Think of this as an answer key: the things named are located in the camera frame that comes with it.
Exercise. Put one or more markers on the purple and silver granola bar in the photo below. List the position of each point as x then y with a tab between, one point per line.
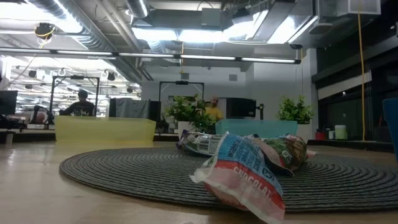
199	142

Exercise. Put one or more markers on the blue and red granola bar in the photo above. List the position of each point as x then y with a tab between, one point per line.
242	180

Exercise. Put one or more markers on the green and red granola bar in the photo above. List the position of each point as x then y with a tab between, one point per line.
289	152

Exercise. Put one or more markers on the bushy green potted plant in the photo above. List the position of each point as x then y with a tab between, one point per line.
186	110

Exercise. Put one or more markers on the person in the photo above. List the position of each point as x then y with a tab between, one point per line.
214	113
81	107

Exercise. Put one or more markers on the black computer monitor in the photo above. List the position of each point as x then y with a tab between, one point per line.
242	108
7	102

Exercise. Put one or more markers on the long ceiling light bar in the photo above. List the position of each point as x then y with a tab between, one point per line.
205	57

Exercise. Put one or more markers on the teal translucent plastic tray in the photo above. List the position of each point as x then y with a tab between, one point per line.
258	127

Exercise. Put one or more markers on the grey covered equipment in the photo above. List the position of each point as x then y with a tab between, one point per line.
129	108

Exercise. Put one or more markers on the round grey woven placemat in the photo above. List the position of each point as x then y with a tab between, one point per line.
140	174

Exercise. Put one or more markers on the small green potted plant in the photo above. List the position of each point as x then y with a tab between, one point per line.
293	110

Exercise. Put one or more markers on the yellow translucent plastic tray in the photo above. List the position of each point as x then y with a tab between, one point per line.
105	130

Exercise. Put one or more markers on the grey ceiling box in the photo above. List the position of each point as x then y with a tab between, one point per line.
211	17

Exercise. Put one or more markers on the red cup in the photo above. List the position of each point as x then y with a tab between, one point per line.
320	136

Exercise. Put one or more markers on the white and green container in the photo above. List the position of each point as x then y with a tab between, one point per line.
340	132

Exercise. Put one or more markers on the white ceiling box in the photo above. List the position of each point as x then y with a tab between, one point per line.
357	7

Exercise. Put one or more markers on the dark blue plastic tray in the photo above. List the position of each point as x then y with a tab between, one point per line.
391	124

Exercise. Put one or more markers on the silver round air duct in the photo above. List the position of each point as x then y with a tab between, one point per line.
138	7

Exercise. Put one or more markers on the black metal gantry frame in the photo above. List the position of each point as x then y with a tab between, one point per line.
76	77

